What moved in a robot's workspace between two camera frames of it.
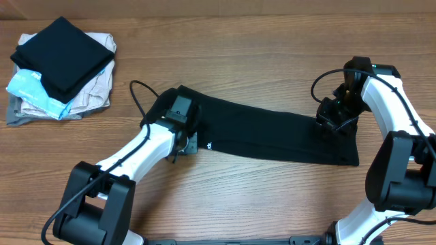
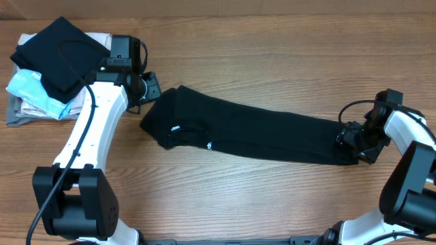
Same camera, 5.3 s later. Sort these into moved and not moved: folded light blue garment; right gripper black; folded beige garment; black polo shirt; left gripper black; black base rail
Moved: left gripper black; right gripper black
Not moved: black polo shirt; folded light blue garment; black base rail; folded beige garment
